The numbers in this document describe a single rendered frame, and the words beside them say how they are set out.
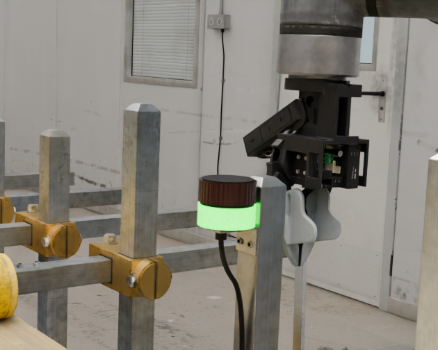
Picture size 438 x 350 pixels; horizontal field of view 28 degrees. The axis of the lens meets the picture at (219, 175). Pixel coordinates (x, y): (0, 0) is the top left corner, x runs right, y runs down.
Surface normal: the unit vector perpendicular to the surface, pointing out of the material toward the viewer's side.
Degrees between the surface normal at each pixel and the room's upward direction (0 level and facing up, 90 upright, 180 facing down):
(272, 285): 90
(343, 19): 90
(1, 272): 53
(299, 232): 92
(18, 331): 0
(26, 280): 90
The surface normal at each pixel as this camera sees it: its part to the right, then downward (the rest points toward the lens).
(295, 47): -0.67, 0.06
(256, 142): -0.82, 0.00
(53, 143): 0.59, 0.14
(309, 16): -0.37, 0.11
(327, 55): 0.11, 0.14
